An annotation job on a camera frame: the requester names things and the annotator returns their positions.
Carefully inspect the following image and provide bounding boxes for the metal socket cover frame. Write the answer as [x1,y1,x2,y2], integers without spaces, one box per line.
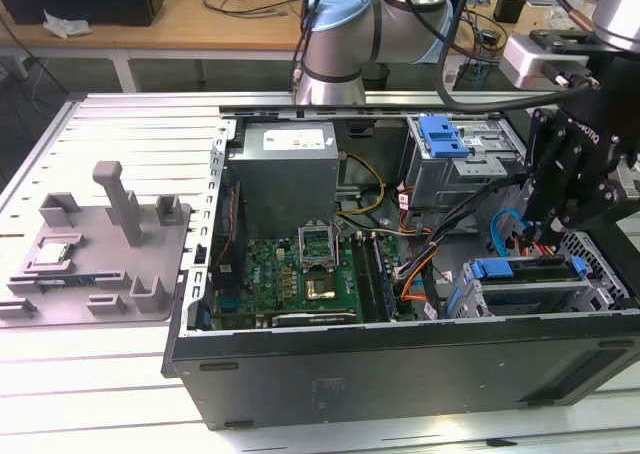
[297,221,339,268]

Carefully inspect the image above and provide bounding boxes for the crumpled white paper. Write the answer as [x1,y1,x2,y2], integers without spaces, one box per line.
[42,8,94,39]

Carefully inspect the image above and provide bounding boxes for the CPU socket with gold contacts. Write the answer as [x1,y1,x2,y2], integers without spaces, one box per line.
[304,271,338,302]

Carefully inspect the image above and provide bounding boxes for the red orange power wire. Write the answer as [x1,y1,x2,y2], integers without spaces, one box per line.
[517,226,566,266]

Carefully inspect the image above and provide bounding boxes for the metal disk bay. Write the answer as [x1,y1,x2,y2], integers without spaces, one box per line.
[447,256,629,320]

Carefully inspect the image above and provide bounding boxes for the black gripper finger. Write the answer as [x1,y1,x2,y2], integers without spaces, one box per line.
[522,107,584,246]
[547,176,629,246]

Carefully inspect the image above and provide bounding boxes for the grey parts rack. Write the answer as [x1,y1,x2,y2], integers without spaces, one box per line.
[0,161,194,328]

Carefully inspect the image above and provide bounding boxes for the small black box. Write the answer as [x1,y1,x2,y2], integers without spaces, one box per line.
[493,0,527,24]

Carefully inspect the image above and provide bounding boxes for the silver CPU chip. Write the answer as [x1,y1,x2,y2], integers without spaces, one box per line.
[30,241,74,268]

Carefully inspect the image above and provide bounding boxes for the metal optical drive cage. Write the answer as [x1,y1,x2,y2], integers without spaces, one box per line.
[404,116,539,216]

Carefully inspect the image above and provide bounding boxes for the green motherboard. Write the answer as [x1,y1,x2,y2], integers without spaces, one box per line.
[212,233,419,326]

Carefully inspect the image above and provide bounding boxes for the orange wire bundle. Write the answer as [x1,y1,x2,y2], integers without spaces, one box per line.
[394,252,437,303]

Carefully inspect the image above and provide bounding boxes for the hard disk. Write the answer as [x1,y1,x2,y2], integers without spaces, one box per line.
[447,254,589,320]

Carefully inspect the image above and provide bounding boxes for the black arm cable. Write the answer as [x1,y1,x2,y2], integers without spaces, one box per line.
[433,0,599,114]

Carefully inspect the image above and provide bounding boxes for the black open PC case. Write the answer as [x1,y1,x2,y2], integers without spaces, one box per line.
[160,89,640,431]

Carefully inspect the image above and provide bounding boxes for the empty black RAM slot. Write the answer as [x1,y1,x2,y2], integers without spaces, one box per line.
[351,234,375,323]

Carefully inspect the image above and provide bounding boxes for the grey power supply unit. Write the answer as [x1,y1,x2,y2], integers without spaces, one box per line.
[227,121,342,225]

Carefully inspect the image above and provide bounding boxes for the wooden desk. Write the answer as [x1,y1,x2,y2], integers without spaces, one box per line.
[0,0,601,70]

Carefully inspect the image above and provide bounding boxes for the blue plastic drive carrier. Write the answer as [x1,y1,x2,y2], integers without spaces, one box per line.
[419,116,474,159]

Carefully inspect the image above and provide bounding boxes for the yellow wire bundle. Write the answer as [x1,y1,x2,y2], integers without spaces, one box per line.
[334,153,386,218]

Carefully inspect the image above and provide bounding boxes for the clear plastic bags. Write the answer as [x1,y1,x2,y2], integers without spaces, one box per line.
[544,0,596,31]

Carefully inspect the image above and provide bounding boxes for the black sleeved cable bundle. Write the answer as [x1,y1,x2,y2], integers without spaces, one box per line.
[419,173,531,320]

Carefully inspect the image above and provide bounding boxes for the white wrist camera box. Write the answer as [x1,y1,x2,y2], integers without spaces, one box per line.
[502,28,601,90]

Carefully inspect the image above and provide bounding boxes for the black graphics card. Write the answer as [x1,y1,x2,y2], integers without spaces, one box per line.
[272,310,359,328]

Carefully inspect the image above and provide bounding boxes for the blue data wire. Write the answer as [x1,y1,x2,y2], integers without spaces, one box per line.
[491,206,544,259]

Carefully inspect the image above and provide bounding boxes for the installed RAM stick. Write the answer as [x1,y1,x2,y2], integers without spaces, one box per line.
[369,233,399,319]

